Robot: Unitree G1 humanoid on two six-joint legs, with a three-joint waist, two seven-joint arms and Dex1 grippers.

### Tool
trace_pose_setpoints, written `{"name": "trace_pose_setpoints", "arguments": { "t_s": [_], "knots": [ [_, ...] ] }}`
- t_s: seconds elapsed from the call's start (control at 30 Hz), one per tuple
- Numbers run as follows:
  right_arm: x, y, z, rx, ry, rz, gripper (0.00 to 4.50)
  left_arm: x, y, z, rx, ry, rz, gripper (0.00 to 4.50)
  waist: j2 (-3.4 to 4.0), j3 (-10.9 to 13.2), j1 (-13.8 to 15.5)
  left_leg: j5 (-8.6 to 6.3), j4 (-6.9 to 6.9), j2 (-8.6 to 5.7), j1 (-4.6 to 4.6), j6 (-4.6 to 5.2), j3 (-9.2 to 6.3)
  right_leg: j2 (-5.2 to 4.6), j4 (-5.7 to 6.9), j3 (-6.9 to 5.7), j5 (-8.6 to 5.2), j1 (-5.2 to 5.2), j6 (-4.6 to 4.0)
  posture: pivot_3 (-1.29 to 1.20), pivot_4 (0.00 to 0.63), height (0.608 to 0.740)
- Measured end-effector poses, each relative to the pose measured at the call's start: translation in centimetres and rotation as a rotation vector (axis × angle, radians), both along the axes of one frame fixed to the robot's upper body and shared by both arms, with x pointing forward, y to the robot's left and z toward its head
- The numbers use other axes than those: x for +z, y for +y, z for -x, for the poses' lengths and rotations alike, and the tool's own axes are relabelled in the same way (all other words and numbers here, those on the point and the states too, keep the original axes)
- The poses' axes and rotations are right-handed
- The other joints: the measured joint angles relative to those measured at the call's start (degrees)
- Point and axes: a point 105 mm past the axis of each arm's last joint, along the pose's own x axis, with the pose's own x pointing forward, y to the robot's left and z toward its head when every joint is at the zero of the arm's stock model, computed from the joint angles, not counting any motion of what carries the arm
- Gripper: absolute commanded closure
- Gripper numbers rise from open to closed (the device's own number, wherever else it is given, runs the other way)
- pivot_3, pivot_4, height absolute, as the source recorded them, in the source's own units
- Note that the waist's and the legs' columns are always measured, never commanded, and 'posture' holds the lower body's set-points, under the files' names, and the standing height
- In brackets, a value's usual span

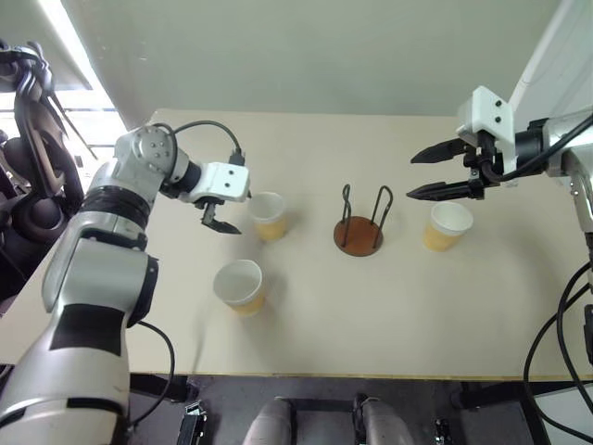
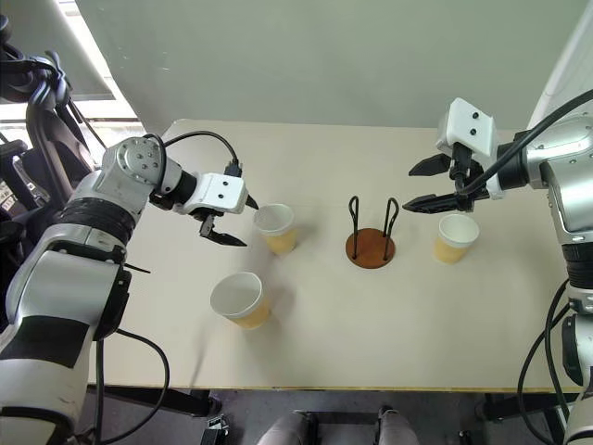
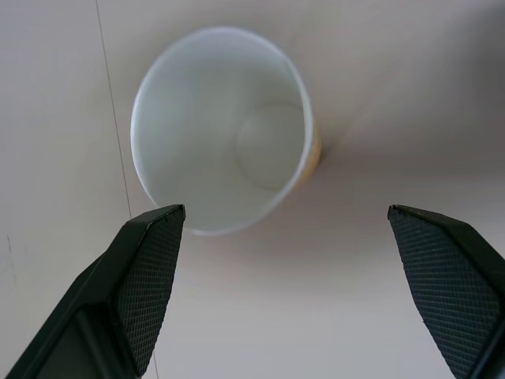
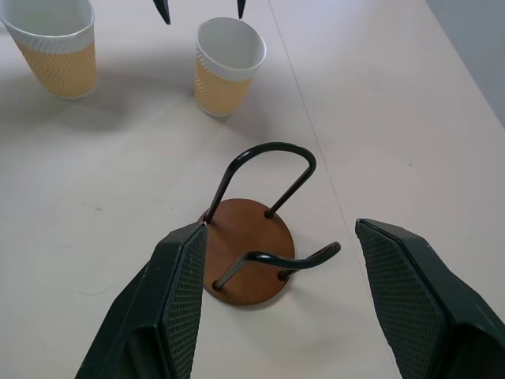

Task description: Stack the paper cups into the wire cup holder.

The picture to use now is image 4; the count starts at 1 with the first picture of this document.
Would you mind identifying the wire cup holder wooden base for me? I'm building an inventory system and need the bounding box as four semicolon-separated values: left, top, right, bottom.
198;141;342;307

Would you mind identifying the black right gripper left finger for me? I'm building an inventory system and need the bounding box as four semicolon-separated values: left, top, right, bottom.
74;222;209;379

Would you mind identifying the orange and white paper cup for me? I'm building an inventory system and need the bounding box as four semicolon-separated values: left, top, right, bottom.
0;0;97;101
193;17;267;120

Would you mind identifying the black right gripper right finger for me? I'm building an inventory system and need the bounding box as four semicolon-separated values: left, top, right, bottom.
355;217;505;379

